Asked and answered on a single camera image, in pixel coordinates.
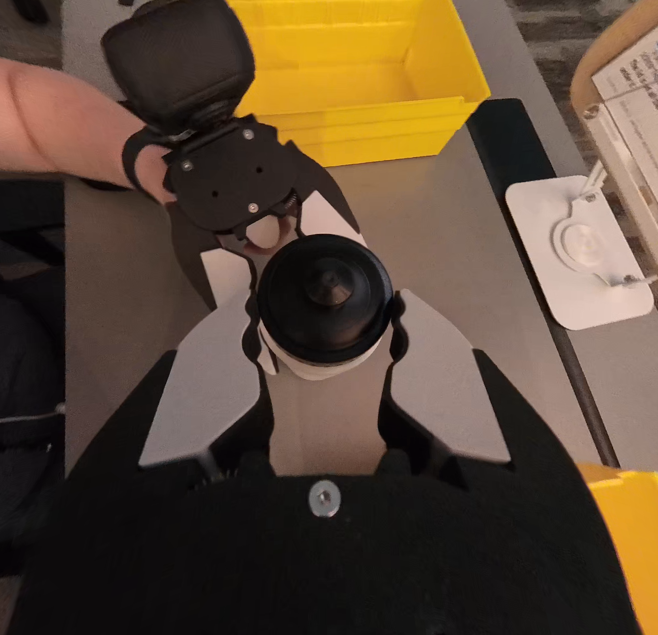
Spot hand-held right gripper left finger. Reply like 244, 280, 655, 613
139, 291, 276, 469

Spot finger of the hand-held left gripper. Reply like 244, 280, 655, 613
200, 244, 278, 379
304, 207, 367, 249

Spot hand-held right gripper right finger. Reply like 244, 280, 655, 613
379, 289, 512, 466

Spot black bottle lid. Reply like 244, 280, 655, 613
256, 234, 397, 366

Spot white plastic bottle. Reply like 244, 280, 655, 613
257, 322, 395, 382

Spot yellow plastic bin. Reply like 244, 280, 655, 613
217, 0, 493, 169
576, 463, 658, 635

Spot person's left forearm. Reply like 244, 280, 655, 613
0, 56, 147, 179

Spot person's left hand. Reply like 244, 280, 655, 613
136, 145, 182, 206

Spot black wristband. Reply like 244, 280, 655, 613
121, 125, 184, 195

